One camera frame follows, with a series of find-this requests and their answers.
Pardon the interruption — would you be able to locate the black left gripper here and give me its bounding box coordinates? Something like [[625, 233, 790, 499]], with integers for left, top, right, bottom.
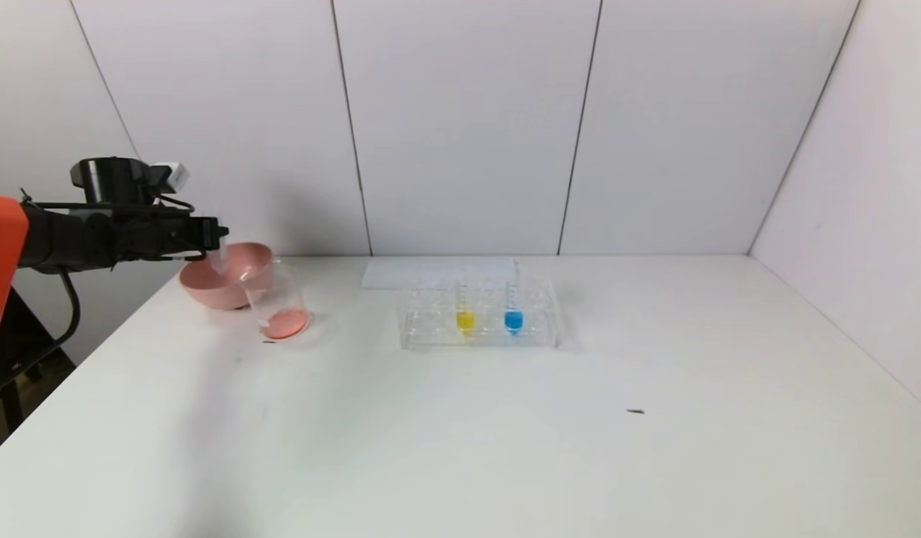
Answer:
[[152, 216, 229, 259]]

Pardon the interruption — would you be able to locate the red pigment test tube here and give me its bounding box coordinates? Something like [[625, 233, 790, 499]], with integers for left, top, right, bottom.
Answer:
[[206, 236, 234, 277]]

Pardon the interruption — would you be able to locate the clear glass beaker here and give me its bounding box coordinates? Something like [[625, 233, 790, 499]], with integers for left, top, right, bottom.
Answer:
[[241, 260, 312, 341]]

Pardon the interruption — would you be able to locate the yellow pigment test tube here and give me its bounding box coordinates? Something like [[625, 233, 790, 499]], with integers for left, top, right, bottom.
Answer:
[[456, 265, 477, 338]]

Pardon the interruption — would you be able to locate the blue pigment test tube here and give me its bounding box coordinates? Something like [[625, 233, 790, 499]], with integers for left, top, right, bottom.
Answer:
[[504, 259, 524, 337]]

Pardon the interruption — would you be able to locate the clear acrylic test tube rack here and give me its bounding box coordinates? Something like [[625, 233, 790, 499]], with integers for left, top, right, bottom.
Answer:
[[398, 278, 558, 350]]

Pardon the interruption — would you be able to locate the pink plastic bowl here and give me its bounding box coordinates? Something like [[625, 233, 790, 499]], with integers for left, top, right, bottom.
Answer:
[[180, 241, 275, 312]]

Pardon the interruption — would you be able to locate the white paper sheet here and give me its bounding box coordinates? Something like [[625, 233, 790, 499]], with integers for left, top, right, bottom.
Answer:
[[362, 259, 517, 291]]

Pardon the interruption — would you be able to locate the black stand beside table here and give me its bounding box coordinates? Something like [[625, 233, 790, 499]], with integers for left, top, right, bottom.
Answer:
[[0, 288, 76, 438]]

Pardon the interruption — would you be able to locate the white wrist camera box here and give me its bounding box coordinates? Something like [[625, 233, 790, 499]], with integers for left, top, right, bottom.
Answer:
[[152, 161, 190, 194]]

